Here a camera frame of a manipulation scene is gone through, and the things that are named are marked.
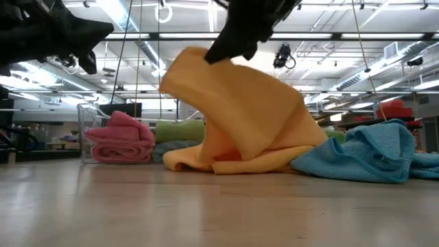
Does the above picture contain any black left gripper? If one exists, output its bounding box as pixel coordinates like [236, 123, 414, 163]
[0, 0, 115, 75]

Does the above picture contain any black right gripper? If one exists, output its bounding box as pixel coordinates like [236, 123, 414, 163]
[204, 0, 303, 66]

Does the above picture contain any orange microfiber towel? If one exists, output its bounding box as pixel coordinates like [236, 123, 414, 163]
[158, 46, 329, 176]

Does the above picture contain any green microfiber towel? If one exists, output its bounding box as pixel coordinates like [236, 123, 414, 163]
[324, 129, 347, 145]
[154, 119, 207, 145]

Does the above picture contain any blue microfiber towel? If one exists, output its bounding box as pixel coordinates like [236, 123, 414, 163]
[290, 118, 439, 185]
[152, 139, 204, 163]

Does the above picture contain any black ceiling-mounted device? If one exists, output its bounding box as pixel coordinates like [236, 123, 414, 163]
[60, 54, 78, 69]
[273, 43, 297, 70]

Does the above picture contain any black computer monitor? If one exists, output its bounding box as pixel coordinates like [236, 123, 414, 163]
[98, 102, 143, 118]

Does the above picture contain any long black ceiling beam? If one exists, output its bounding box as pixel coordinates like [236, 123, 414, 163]
[102, 32, 439, 43]

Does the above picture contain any clear plastic bin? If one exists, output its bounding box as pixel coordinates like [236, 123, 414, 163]
[76, 102, 207, 165]

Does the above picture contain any white square column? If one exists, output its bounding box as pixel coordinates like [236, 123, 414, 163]
[179, 101, 193, 120]

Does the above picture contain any low wooden shelf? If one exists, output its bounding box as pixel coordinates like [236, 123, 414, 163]
[46, 141, 82, 151]

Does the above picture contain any white ceiling air vent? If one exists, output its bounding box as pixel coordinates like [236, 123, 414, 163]
[383, 41, 399, 60]

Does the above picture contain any black ceiling speaker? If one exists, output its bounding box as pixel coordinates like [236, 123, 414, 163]
[405, 56, 425, 68]

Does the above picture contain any black hanging cable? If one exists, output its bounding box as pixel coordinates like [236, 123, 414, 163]
[108, 0, 134, 105]

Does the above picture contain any yellow hanging rope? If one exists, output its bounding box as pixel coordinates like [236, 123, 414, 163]
[132, 0, 144, 119]
[351, 0, 388, 121]

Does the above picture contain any white hanging ring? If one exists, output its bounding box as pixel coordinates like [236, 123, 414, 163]
[154, 0, 174, 25]

